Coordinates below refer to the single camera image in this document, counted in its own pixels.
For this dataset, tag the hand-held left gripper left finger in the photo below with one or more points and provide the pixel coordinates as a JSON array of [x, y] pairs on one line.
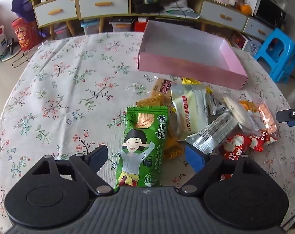
[[98, 158]]

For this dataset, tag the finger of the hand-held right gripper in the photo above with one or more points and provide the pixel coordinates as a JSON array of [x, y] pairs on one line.
[[290, 114]]

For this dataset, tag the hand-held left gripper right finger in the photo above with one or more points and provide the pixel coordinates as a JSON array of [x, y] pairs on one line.
[[193, 158]]

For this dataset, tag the pink foil snack packet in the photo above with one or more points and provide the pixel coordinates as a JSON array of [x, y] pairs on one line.
[[268, 119]]

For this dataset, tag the long silver snack packet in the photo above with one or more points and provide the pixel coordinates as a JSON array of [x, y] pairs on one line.
[[210, 131]]

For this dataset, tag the red white candy packet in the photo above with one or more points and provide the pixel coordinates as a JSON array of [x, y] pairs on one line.
[[258, 141], [232, 148]]

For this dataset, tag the orange white cookie packet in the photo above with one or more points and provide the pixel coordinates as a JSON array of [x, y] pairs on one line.
[[249, 107]]

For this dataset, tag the green chips packet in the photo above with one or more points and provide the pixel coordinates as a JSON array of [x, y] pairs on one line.
[[137, 139]]

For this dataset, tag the pale green snack packet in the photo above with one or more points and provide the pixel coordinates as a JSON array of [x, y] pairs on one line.
[[188, 112]]

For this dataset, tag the white rice cracker packet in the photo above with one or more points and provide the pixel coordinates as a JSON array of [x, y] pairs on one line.
[[237, 112]]

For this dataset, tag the small silver chocolate packet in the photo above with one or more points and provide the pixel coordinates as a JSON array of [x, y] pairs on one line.
[[216, 104]]

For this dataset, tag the mustard yellow snack packet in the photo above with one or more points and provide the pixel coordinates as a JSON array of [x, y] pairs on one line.
[[152, 101]]

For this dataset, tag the tan cracker packet red label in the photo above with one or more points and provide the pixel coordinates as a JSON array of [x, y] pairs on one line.
[[162, 86]]

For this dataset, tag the pink cardboard box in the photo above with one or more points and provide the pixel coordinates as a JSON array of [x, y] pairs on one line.
[[186, 43]]

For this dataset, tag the blue plastic stool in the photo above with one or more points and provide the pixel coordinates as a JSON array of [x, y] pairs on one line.
[[276, 51]]

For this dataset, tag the white blue printed box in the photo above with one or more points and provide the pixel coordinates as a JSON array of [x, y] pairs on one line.
[[247, 43]]

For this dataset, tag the white drawer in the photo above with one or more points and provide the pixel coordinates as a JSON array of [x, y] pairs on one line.
[[223, 17], [258, 30], [103, 3], [54, 11]]

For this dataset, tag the black white microwave oven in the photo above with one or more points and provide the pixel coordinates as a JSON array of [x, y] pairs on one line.
[[269, 11]]

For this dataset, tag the orange fruit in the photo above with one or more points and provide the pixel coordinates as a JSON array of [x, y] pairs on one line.
[[246, 9]]

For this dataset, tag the clear plastic storage bin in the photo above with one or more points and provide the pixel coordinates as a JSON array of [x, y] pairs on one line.
[[62, 31], [90, 26], [121, 25]]

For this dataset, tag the red box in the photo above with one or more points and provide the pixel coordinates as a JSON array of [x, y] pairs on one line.
[[140, 26]]

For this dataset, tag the black handheld device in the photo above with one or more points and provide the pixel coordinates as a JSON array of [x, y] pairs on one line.
[[11, 46]]

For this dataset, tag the low wooden tv cabinet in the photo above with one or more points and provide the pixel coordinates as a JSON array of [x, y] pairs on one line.
[[198, 4]]

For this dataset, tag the red gold gift bag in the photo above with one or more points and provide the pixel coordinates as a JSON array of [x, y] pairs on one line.
[[25, 34]]

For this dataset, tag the pile of loose papers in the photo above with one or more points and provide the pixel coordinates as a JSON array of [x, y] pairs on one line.
[[181, 9]]

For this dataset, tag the black bag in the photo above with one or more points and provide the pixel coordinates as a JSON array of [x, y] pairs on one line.
[[145, 2]]

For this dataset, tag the purple hat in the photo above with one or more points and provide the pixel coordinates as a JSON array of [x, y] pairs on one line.
[[22, 4]]

